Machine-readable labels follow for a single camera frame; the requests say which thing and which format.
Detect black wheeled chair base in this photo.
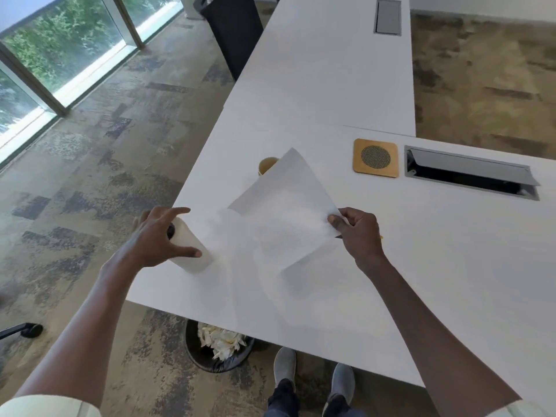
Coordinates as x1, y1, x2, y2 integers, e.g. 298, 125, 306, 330
0, 322, 44, 342

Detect person's right shirt sleeve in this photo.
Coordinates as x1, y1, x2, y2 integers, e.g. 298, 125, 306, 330
484, 399, 550, 417

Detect dark blue jeans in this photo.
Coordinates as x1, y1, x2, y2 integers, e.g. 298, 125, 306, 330
264, 379, 361, 417

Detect large white table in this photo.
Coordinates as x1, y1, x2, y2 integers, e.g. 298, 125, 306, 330
126, 109, 556, 407

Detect person's grey shoe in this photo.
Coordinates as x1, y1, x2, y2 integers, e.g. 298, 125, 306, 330
332, 363, 356, 404
273, 346, 297, 389

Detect person's shirt sleeve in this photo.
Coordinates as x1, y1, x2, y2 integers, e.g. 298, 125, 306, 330
484, 399, 550, 417
0, 394, 103, 417

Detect black mesh office chair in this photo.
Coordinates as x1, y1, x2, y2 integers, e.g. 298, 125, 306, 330
193, 0, 265, 82

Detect white paper towel sheet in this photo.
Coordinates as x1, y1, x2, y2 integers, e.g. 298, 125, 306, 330
199, 147, 348, 300

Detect person's left forearm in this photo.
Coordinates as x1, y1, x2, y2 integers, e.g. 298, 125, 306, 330
15, 250, 148, 409

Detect closed grey cable hatch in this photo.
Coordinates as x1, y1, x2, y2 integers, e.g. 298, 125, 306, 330
374, 0, 403, 36

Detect white paper towel roll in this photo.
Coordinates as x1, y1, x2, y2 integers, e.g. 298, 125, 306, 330
167, 217, 216, 275

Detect person's left shirt sleeve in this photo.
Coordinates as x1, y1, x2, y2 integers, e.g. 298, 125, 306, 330
0, 394, 103, 417

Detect square wooden coaster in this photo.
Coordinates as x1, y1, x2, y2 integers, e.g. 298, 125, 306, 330
352, 138, 400, 178

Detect person's right forearm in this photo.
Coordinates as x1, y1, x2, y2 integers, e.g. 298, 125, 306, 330
356, 255, 522, 417

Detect open grey cable hatch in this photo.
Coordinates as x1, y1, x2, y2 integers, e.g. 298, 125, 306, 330
404, 145, 541, 202

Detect black waste bin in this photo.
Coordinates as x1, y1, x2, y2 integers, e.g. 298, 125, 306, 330
185, 319, 256, 373

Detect person's right hand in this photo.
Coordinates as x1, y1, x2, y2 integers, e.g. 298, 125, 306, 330
327, 207, 387, 274

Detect narrow white table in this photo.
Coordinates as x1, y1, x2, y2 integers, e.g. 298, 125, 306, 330
221, 0, 417, 137

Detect person's right grey shoe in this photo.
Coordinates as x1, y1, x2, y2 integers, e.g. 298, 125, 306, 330
332, 363, 356, 404

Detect glass window wall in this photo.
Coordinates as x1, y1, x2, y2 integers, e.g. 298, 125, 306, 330
0, 0, 185, 166

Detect crumpled white papers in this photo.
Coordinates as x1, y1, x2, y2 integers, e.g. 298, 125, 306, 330
197, 323, 247, 361

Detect person's left hand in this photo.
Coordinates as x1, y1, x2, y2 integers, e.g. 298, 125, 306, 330
114, 206, 203, 270

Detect person's left grey shoe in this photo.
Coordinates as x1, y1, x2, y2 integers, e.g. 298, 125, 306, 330
273, 346, 297, 389

